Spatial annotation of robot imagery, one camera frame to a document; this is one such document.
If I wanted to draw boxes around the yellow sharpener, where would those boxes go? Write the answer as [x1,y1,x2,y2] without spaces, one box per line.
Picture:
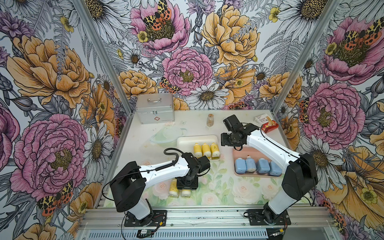
[211,143,221,159]
[202,143,212,158]
[181,189,192,198]
[194,143,203,158]
[169,179,179,198]

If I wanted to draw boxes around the blue sharpener with white nozzle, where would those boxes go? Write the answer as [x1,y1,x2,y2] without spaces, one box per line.
[246,155,257,173]

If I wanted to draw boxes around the white rectangular tray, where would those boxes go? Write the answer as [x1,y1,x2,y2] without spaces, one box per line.
[177,135,221,160]

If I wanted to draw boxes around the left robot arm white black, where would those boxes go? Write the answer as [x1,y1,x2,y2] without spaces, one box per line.
[109,148,211,226]

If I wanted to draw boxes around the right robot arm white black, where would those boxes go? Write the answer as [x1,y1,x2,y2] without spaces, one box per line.
[221,115,319,225]

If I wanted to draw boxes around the red white cardboard box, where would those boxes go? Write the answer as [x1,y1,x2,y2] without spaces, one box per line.
[255,114,279,133]

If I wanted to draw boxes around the pink rectangular tray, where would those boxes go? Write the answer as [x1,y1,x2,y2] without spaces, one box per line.
[232,147,283,178]

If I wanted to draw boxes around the small glass bottle brown cap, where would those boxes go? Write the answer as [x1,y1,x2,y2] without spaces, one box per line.
[207,114,214,127]

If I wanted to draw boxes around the silver aluminium first aid case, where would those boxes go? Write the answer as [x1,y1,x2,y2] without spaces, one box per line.
[136,93,175,124]

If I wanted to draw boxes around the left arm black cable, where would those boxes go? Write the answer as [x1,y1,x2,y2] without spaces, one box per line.
[101,147,185,202]

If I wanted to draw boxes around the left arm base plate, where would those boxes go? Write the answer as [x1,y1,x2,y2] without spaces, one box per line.
[124,210,168,227]

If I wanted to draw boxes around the white vented cable duct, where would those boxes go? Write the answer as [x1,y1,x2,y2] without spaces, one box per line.
[84,229,269,240]

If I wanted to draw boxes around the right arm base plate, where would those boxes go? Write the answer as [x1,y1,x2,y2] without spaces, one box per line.
[244,209,291,226]

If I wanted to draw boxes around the aluminium front rail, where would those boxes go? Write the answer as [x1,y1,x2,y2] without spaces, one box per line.
[80,205,334,230]

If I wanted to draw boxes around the left aluminium corner post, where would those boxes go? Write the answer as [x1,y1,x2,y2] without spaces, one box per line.
[71,0,134,116]

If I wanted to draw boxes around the aluminium corner post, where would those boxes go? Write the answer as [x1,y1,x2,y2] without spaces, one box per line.
[71,0,134,116]
[271,1,340,115]

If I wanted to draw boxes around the right aluminium corner post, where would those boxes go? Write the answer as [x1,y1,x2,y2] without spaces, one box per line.
[271,1,340,115]

